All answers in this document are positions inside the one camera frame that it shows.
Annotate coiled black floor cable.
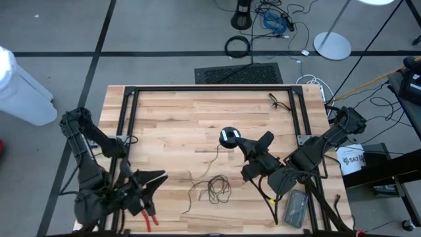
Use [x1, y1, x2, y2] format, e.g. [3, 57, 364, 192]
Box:
[224, 35, 253, 59]

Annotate black aluminium table frame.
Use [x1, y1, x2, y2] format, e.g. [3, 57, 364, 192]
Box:
[74, 84, 355, 237]

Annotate black device with label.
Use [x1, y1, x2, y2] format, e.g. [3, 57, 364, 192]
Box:
[403, 56, 421, 106]

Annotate black cable with brown plug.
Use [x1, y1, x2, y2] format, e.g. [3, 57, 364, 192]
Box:
[333, 194, 345, 220]

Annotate black stand foot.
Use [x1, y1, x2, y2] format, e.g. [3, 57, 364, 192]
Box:
[230, 0, 253, 31]

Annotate blue cable bundle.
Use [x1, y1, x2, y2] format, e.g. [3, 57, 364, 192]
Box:
[262, 12, 287, 34]

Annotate white cable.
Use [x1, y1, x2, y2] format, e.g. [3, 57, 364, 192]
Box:
[295, 74, 326, 88]

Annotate red-handled pliers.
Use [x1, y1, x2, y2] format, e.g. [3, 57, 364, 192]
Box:
[140, 209, 159, 233]

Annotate grey clear plastic case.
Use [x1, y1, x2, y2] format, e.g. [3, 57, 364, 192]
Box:
[283, 189, 309, 229]

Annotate black floor mat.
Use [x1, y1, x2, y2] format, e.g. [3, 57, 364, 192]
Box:
[193, 62, 284, 85]

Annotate black eyeglasses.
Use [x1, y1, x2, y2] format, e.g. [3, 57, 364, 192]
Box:
[268, 93, 293, 112]

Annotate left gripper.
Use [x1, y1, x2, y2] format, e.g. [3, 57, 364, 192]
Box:
[114, 159, 169, 218]

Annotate white round pedestal stand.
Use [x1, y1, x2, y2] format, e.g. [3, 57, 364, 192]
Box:
[312, 0, 395, 61]

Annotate white power strip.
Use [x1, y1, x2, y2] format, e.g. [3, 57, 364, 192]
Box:
[317, 84, 328, 103]

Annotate thin black cord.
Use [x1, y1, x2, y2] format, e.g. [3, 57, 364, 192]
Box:
[182, 144, 233, 215]

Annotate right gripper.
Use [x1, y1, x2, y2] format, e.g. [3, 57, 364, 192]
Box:
[235, 131, 284, 182]

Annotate black equipment cart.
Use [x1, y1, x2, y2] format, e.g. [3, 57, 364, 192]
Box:
[341, 70, 421, 228]

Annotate black power strip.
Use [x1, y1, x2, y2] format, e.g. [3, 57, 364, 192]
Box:
[281, 14, 296, 32]

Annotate white printed paper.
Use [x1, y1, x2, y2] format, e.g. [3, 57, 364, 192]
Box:
[335, 144, 366, 176]

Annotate white trash bin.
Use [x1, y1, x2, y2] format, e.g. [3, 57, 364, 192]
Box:
[0, 45, 59, 127]

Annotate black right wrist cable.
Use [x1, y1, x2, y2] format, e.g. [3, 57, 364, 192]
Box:
[248, 177, 287, 226]

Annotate yellow floor cable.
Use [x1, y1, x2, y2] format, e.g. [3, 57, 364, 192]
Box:
[328, 56, 421, 103]

